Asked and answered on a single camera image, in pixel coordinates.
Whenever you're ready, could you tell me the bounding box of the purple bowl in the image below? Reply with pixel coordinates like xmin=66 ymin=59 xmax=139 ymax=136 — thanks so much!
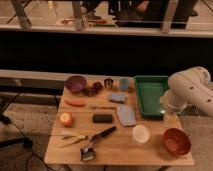
xmin=65 ymin=75 xmax=87 ymax=93

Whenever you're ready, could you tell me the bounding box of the red yellow apple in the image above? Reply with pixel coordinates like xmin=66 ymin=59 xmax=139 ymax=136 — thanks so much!
xmin=59 ymin=112 xmax=73 ymax=127

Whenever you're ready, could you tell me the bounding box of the blue grey cloth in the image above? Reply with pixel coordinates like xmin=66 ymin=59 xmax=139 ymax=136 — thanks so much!
xmin=117 ymin=105 xmax=136 ymax=126

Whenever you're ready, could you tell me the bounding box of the black tripod stand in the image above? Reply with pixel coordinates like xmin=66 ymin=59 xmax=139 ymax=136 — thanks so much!
xmin=0 ymin=93 xmax=33 ymax=149

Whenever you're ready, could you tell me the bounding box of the white plastic cup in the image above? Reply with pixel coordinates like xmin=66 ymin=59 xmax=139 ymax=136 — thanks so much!
xmin=132 ymin=125 xmax=150 ymax=144

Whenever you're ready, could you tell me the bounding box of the green plastic tray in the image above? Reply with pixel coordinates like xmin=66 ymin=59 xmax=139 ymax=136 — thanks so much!
xmin=134 ymin=75 xmax=168 ymax=119

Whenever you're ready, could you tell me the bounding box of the light blue cup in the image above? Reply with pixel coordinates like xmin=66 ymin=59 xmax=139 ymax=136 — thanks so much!
xmin=119 ymin=78 xmax=129 ymax=91

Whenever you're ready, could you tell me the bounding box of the seated person in background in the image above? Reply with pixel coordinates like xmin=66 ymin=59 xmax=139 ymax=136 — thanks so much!
xmin=80 ymin=0 xmax=199 ymax=29

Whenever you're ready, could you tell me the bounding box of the red bowl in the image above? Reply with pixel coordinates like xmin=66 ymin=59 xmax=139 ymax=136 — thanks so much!
xmin=162 ymin=128 xmax=191 ymax=157

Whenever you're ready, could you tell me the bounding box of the black eraser block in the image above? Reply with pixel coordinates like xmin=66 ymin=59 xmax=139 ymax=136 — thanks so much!
xmin=92 ymin=114 xmax=113 ymax=123

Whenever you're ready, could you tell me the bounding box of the small blue sponge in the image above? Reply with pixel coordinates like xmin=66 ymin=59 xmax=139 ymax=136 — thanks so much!
xmin=108 ymin=93 xmax=126 ymax=104

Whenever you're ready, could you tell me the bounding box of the dark red grape bunch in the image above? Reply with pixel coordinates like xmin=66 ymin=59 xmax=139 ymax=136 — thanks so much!
xmin=83 ymin=82 xmax=103 ymax=97

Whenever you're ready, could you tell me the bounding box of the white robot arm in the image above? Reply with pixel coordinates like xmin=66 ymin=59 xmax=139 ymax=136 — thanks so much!
xmin=160 ymin=67 xmax=213 ymax=118

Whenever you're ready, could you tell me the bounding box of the yellow green banana peel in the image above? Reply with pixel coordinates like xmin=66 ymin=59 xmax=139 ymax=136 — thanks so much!
xmin=59 ymin=131 xmax=87 ymax=148

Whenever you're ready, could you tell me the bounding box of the orange carrot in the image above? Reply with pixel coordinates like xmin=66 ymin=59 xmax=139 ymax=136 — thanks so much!
xmin=65 ymin=100 xmax=86 ymax=107

